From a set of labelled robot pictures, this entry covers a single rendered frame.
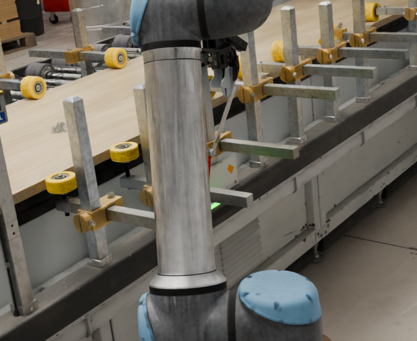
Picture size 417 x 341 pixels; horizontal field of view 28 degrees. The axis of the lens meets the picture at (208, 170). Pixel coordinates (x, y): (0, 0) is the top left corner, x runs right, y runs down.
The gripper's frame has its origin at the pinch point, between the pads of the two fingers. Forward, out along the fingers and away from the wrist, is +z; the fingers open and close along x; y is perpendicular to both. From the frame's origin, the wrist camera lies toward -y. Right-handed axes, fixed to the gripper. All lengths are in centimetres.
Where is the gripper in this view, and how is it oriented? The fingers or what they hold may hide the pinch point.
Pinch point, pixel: (228, 91)
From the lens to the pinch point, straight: 241.3
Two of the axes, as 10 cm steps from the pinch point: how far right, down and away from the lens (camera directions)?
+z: 1.0, 9.3, 3.4
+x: 8.1, 1.2, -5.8
